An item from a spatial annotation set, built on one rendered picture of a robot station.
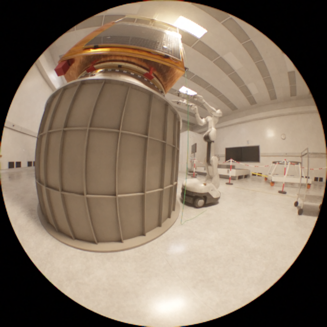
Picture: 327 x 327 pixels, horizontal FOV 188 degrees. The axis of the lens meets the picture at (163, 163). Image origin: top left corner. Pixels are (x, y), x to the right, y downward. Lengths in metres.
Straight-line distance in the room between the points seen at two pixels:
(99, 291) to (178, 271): 0.44
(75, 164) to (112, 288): 0.70
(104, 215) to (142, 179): 0.35
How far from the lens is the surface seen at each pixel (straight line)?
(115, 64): 1.35
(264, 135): 8.33
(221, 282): 0.72
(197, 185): 1.41
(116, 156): 0.60
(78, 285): 0.72
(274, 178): 4.49
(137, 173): 0.65
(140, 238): 0.85
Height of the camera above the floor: 0.61
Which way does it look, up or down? level
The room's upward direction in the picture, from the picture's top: 3 degrees clockwise
